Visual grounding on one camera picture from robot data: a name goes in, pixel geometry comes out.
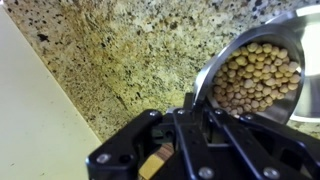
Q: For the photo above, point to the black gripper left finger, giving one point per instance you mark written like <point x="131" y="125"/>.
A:
<point x="116" y="150"/>

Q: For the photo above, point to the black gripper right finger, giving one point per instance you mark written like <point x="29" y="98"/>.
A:
<point x="266" y="146"/>

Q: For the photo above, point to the pile of yellow chickpeas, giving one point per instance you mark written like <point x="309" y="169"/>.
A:
<point x="256" y="76"/>

